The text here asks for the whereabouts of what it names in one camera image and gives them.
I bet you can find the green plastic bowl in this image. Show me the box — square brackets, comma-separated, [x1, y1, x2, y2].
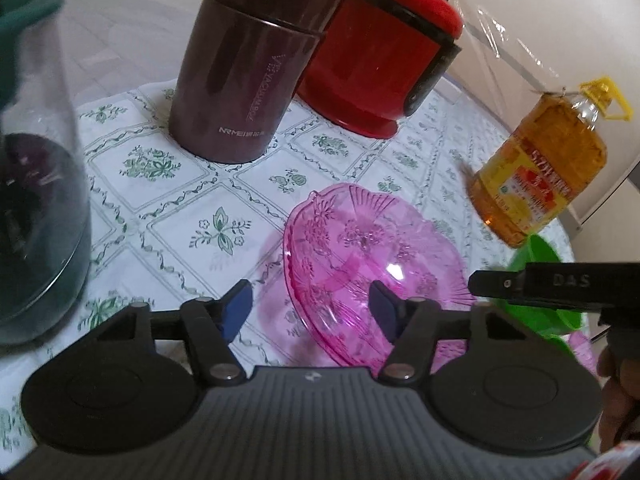
[495, 234, 582, 337]

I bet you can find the pink transparent plastic bowl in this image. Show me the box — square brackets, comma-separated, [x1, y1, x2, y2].
[283, 183, 475, 373]

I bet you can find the right hand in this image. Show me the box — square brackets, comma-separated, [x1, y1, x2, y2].
[597, 347, 640, 453]

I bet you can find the floral white green tablecloth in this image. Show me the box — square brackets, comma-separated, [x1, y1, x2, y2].
[0, 78, 576, 466]

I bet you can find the yellow cooking oil bottle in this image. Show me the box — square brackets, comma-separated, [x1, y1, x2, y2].
[468, 77, 634, 248]

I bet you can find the glass jar green lid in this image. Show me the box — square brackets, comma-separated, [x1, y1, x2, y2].
[1, 0, 91, 346]

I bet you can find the dark purple vacuum flask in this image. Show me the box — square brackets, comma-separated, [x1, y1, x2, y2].
[168, 0, 341, 165]

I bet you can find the red mini rice cooker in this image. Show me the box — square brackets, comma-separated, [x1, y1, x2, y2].
[297, 0, 463, 140]

